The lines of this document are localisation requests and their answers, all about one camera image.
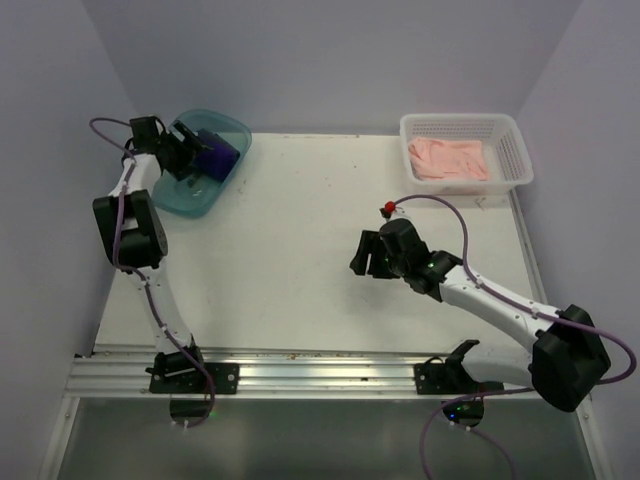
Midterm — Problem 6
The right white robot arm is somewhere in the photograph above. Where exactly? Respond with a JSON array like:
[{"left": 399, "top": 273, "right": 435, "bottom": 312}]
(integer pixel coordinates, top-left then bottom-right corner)
[{"left": 349, "top": 218, "right": 611, "bottom": 412}]

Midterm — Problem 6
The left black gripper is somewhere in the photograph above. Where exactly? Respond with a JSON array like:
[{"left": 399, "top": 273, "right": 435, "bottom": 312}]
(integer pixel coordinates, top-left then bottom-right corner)
[{"left": 156, "top": 122, "right": 212, "bottom": 181}]

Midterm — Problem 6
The white plastic basket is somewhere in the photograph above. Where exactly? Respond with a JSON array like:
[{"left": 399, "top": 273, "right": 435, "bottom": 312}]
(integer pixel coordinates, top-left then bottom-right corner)
[{"left": 399, "top": 113, "right": 534, "bottom": 196}]

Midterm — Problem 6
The purple towel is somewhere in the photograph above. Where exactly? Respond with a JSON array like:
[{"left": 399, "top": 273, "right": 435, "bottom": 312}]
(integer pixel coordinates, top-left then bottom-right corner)
[{"left": 194, "top": 129, "right": 240, "bottom": 182}]

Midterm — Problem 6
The aluminium mounting rail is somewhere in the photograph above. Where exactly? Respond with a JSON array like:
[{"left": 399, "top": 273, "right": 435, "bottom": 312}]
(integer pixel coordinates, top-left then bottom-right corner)
[{"left": 64, "top": 348, "right": 445, "bottom": 400}]

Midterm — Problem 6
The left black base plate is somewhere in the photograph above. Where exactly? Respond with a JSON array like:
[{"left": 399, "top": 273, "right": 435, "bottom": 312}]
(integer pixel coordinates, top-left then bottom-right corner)
[{"left": 145, "top": 351, "right": 240, "bottom": 395}]

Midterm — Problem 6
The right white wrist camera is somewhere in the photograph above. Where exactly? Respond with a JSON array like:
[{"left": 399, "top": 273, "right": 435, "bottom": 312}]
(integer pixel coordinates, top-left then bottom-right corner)
[{"left": 379, "top": 201, "right": 410, "bottom": 222}]

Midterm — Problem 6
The pink towel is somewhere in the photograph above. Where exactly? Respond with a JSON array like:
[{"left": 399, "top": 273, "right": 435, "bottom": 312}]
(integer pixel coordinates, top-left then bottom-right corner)
[{"left": 407, "top": 137, "right": 491, "bottom": 181}]

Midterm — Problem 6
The teal plastic tub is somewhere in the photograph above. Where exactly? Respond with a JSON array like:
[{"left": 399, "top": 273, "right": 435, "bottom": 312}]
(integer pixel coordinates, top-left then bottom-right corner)
[{"left": 152, "top": 109, "right": 252, "bottom": 219}]

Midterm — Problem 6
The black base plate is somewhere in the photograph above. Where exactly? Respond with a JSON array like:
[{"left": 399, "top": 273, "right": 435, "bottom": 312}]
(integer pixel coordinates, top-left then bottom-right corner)
[
  {"left": 413, "top": 340, "right": 504, "bottom": 395},
  {"left": 145, "top": 351, "right": 240, "bottom": 395}
]

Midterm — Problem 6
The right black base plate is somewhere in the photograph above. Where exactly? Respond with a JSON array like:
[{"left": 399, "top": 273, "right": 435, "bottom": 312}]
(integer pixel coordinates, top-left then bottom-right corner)
[{"left": 413, "top": 340, "right": 504, "bottom": 395}]

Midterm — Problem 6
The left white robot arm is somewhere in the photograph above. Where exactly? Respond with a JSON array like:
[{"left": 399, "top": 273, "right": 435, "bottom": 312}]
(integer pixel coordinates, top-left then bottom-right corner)
[{"left": 89, "top": 116, "right": 210, "bottom": 393}]

